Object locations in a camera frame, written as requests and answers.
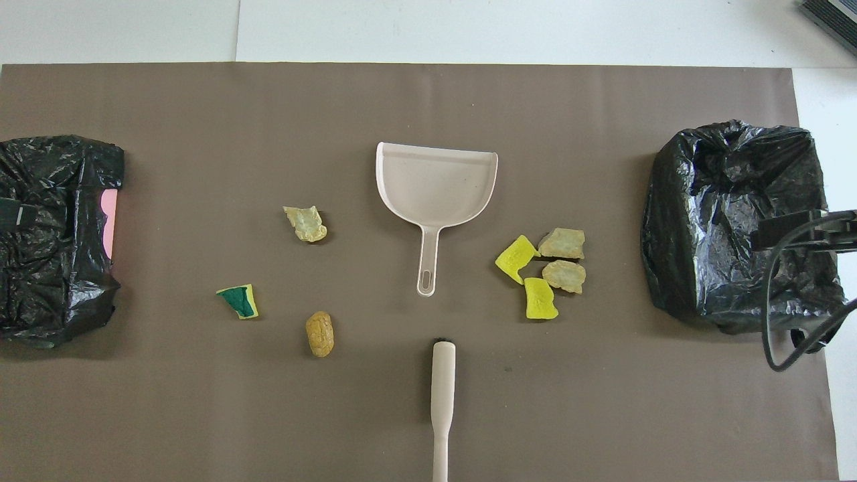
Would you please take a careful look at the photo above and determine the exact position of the brown paper table mat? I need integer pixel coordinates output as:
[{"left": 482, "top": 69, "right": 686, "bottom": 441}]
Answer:
[{"left": 0, "top": 62, "right": 842, "bottom": 482}]

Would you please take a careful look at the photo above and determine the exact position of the beige sponge scrap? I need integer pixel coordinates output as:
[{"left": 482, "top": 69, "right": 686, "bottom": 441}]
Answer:
[
  {"left": 541, "top": 260, "right": 587, "bottom": 295},
  {"left": 538, "top": 228, "right": 587, "bottom": 260}
]

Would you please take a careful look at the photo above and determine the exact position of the black bag lined bin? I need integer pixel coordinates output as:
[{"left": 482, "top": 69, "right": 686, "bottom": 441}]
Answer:
[{"left": 641, "top": 119, "right": 850, "bottom": 354}]

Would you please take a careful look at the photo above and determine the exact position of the dark grey ribbed device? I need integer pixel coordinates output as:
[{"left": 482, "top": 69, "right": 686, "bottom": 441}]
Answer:
[{"left": 799, "top": 0, "right": 857, "bottom": 56}]

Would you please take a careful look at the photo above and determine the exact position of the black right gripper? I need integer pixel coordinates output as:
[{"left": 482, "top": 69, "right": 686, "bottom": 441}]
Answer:
[{"left": 750, "top": 210, "right": 857, "bottom": 254}]

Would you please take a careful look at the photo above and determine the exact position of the pale jagged sponge scrap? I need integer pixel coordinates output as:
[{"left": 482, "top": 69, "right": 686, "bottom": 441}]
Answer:
[{"left": 283, "top": 205, "right": 328, "bottom": 244}]

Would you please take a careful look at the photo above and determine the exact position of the brown oval sponge lump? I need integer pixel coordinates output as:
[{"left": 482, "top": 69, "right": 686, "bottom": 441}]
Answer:
[{"left": 305, "top": 311, "right": 335, "bottom": 357}]

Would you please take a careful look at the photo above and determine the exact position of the black bag over pink bin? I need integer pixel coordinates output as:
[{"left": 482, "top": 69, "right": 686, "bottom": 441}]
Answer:
[{"left": 0, "top": 135, "right": 126, "bottom": 349}]

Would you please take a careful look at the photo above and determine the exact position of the beige plastic dustpan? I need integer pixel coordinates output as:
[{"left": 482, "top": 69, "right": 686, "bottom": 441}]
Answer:
[{"left": 375, "top": 141, "right": 499, "bottom": 297}]

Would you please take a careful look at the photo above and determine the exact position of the green and yellow sponge scrap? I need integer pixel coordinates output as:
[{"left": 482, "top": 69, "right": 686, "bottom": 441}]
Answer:
[{"left": 216, "top": 284, "right": 259, "bottom": 321}]

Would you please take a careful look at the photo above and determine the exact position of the beige handled black bristle brush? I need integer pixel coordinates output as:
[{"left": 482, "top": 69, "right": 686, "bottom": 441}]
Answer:
[{"left": 431, "top": 337, "right": 457, "bottom": 482}]

